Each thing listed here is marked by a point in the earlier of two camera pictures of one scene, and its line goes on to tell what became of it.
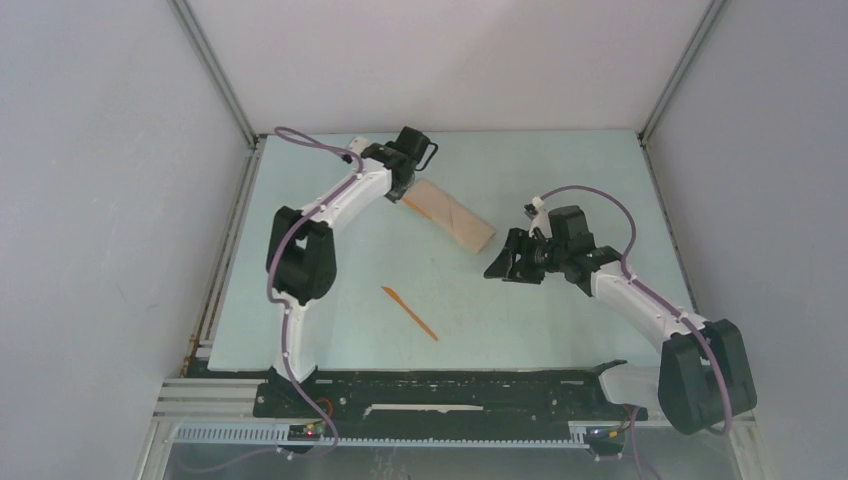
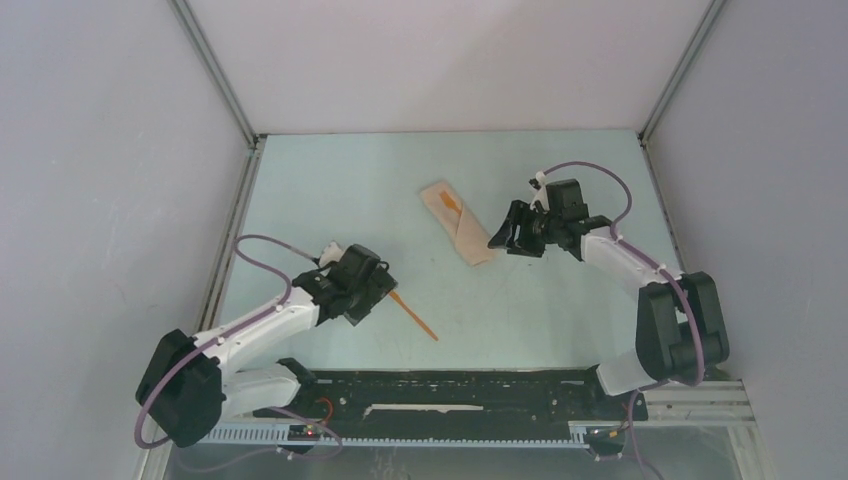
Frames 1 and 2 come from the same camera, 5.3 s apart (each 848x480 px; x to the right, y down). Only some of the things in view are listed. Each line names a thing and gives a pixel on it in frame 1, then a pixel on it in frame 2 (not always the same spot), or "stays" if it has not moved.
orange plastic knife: (411, 312) stays
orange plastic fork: (416, 207) -> (449, 202)
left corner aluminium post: (197, 36) stays
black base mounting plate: (543, 395) stays
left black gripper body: (398, 190) -> (364, 295)
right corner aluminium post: (705, 31) stays
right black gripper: (504, 266) -> (520, 212)
